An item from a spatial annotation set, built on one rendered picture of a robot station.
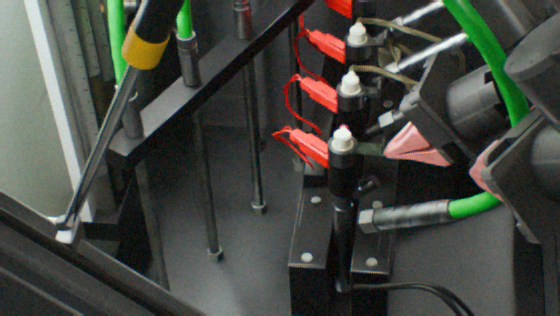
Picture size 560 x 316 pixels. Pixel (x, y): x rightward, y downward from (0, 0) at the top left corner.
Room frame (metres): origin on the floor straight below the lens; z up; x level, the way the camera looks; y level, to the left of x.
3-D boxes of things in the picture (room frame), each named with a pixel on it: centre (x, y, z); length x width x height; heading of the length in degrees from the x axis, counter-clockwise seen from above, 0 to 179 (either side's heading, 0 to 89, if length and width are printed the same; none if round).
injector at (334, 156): (0.71, -0.07, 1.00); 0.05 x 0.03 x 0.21; 79
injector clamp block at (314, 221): (0.83, -0.08, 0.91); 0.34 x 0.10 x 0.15; 169
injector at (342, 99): (0.79, -0.08, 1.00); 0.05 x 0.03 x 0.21; 79
